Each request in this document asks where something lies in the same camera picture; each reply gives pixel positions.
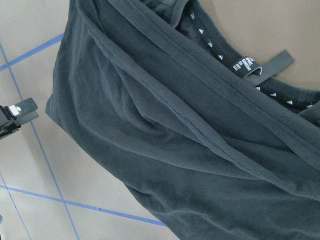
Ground black graphic t-shirt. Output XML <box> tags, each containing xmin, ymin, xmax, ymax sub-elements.
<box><xmin>45</xmin><ymin>0</ymin><xmax>320</xmax><ymax>240</ymax></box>

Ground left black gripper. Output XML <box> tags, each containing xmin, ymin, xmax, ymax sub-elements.
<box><xmin>0</xmin><ymin>97</ymin><xmax>39</xmax><ymax>139</ymax></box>

